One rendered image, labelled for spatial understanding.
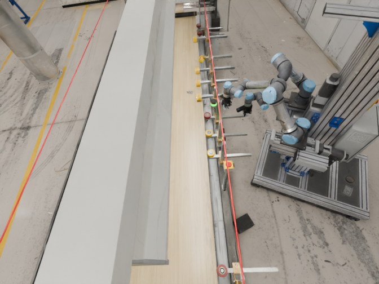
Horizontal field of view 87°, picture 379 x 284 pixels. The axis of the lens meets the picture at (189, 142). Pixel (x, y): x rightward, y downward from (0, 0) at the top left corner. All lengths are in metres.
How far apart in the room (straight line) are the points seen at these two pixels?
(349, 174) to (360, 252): 0.87
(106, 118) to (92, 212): 0.13
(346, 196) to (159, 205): 2.83
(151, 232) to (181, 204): 1.55
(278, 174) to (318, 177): 0.48
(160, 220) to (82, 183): 0.13
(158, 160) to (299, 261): 2.60
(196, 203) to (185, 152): 0.53
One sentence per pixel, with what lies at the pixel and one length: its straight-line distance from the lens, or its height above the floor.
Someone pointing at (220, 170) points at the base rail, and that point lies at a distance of 2.17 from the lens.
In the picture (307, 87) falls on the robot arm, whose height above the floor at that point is 1.26.
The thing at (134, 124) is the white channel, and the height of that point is 2.46.
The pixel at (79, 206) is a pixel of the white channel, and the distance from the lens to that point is 0.25.
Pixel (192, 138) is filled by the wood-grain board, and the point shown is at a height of 0.90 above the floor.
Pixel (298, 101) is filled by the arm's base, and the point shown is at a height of 1.08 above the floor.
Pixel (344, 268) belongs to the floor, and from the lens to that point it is 3.03.
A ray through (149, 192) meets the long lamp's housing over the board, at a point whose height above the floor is 2.38.
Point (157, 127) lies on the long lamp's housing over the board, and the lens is 0.37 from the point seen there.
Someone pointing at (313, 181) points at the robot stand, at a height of 0.21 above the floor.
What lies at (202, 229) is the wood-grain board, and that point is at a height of 0.90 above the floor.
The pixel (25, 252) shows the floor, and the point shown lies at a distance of 3.50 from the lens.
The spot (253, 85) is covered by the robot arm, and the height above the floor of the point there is 1.39.
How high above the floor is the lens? 2.66
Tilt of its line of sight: 57 degrees down
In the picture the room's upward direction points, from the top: 8 degrees counter-clockwise
